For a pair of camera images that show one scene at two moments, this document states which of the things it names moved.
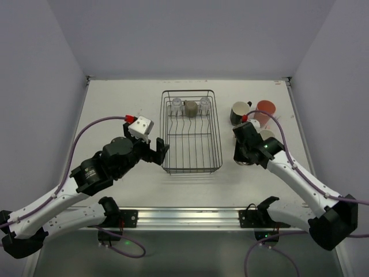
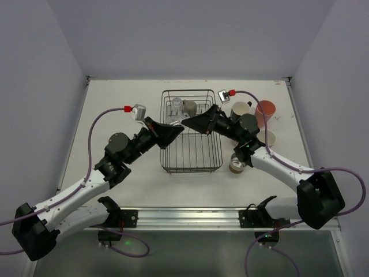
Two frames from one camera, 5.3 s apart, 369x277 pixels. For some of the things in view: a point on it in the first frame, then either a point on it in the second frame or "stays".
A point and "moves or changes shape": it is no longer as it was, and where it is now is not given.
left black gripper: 153,153 → 153,130
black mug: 238,110 stays
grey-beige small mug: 191,108 stays
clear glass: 204,106 → 174,118
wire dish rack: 189,123 stays
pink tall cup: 266,106 stays
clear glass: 176,109 stays
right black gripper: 240,153 → 213,119
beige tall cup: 266,134 stays
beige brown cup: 243,163 moves or changes shape
